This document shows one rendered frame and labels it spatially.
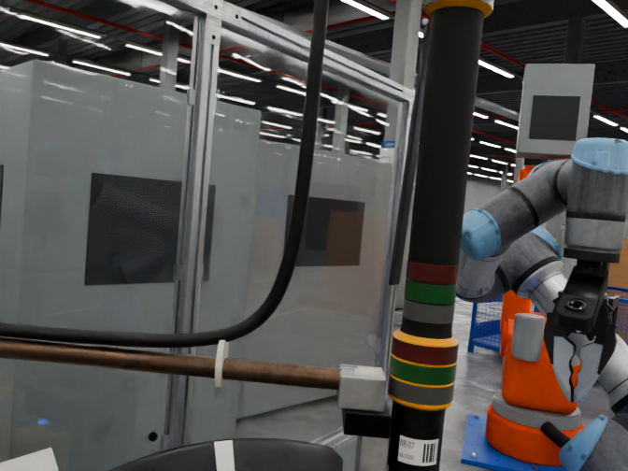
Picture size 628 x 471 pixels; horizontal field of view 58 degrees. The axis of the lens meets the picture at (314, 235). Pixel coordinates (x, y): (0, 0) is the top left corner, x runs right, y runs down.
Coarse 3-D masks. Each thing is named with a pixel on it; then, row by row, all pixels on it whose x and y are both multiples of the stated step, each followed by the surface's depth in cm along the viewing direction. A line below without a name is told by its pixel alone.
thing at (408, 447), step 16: (400, 416) 37; (416, 416) 37; (432, 416) 37; (400, 432) 37; (416, 432) 37; (432, 432) 37; (400, 448) 37; (416, 448) 37; (432, 448) 37; (400, 464) 37; (416, 464) 37; (432, 464) 37
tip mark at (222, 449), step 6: (216, 444) 54; (222, 444) 54; (228, 444) 54; (216, 450) 54; (222, 450) 54; (228, 450) 54; (216, 456) 53; (222, 456) 53; (228, 456) 53; (216, 462) 53; (222, 462) 53; (228, 462) 53; (222, 468) 52; (228, 468) 53; (234, 468) 53
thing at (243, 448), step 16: (176, 448) 53; (192, 448) 53; (208, 448) 54; (240, 448) 54; (256, 448) 55; (272, 448) 55; (288, 448) 55; (304, 448) 56; (320, 448) 56; (128, 464) 52; (144, 464) 52; (160, 464) 52; (176, 464) 52; (192, 464) 52; (208, 464) 53; (240, 464) 53; (256, 464) 53; (272, 464) 54; (288, 464) 54; (304, 464) 54; (320, 464) 55; (336, 464) 56
